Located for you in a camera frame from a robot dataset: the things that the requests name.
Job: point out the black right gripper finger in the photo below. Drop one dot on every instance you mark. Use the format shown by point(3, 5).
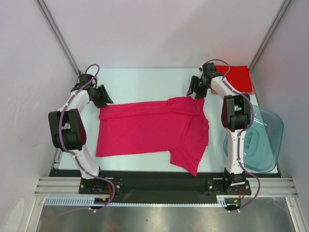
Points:
point(201, 94)
point(192, 86)

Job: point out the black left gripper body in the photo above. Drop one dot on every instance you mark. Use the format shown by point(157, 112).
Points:
point(99, 96)

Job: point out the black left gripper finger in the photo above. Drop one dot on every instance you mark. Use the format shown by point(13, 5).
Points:
point(102, 104)
point(106, 97)

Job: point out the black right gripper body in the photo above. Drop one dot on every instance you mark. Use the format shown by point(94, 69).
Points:
point(200, 85)

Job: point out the magenta pink t shirt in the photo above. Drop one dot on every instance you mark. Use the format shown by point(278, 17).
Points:
point(177, 125)

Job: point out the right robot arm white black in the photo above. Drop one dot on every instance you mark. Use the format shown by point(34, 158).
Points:
point(236, 117)

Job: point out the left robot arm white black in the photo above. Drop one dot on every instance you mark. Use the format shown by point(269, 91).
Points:
point(68, 132)

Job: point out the folded red t shirt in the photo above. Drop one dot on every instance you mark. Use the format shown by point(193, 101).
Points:
point(240, 78)

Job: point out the folded light pink t shirt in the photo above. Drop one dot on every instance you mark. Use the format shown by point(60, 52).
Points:
point(249, 92)

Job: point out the teal transparent plastic bin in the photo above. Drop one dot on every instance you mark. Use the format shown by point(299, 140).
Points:
point(263, 141)

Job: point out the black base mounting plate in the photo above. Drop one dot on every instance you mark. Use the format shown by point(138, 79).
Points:
point(164, 187)

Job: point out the left aluminium frame post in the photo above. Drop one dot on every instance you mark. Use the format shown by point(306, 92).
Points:
point(57, 34)

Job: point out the aluminium frame post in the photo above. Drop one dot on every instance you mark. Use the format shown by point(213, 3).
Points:
point(57, 34)
point(270, 32)

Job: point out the grey slotted cable duct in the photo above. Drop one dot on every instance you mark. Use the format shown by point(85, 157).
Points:
point(84, 201)

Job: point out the right aluminium frame post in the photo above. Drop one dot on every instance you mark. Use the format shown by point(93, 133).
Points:
point(270, 32)

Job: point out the front aluminium frame rail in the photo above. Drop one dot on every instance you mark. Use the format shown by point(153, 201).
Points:
point(70, 186)

